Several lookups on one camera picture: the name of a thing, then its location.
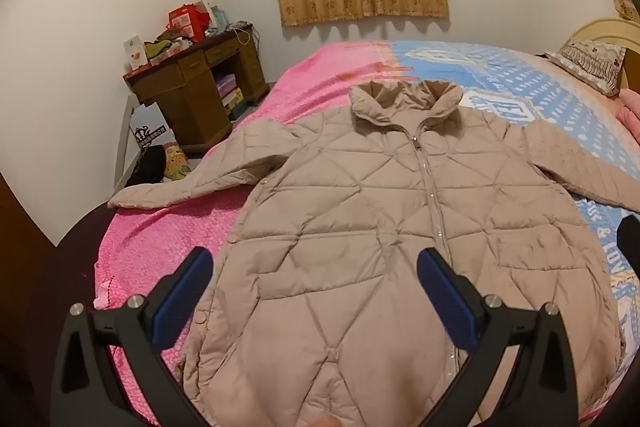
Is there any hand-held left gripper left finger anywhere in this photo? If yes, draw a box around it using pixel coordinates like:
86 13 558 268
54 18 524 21
50 246 214 427

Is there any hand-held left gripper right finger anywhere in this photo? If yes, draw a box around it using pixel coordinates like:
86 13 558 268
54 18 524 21
416 247 581 427

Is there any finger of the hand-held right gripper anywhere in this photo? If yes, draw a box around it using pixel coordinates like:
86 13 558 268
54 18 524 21
616 214 640 279

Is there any beige quilted puffer jacket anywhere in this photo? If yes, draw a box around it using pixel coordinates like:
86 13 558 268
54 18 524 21
107 79 640 427

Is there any pink quilt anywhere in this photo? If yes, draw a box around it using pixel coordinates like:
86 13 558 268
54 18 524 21
617 88 640 142

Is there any colourful patterned cushion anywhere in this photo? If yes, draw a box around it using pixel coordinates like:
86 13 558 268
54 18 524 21
161 142 193 182

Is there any white bag with black print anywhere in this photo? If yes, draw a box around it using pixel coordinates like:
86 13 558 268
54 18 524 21
129 103 176 152

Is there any striped patterned pillow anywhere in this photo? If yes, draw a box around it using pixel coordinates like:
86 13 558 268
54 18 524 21
544 41 627 96

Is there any brown wooden desk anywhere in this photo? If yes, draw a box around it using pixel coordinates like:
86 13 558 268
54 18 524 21
123 25 271 152

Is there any cream bed headboard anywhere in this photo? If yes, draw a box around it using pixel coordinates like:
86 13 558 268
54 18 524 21
570 18 640 92

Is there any blue printed bed sheet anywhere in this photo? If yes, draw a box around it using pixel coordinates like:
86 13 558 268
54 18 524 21
390 39 640 358

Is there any white printed card box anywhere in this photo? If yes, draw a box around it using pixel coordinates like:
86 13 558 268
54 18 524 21
123 36 151 72

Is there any green cloth pile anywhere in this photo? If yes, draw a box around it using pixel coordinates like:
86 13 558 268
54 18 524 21
144 29 191 58

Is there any red gift box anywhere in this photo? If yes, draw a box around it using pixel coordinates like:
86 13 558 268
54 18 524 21
167 4 208 42

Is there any grey metal frame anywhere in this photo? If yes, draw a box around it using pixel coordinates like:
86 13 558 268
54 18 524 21
114 93 138 198

